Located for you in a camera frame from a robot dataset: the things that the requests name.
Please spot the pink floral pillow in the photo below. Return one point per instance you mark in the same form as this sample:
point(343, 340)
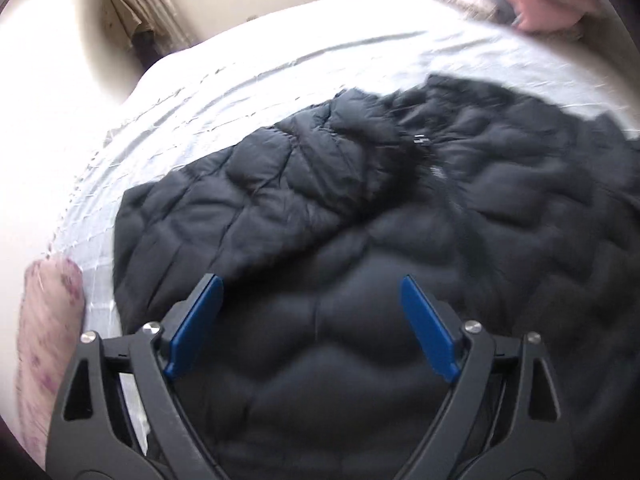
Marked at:
point(47, 340)

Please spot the beige curtain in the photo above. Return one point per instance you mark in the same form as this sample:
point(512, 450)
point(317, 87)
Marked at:
point(160, 10)

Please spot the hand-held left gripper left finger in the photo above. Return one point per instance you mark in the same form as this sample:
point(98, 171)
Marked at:
point(195, 325)

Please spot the black puffer jacket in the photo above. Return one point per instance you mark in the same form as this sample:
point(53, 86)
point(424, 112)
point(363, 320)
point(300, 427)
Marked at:
point(360, 240)

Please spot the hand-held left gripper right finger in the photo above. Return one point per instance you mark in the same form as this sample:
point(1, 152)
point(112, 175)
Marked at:
point(432, 327)

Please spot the hanging dark garment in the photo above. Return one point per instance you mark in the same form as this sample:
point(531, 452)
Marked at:
point(145, 47)

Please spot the hanging beige garment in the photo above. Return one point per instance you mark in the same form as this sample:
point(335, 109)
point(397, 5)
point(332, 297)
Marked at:
point(120, 7)

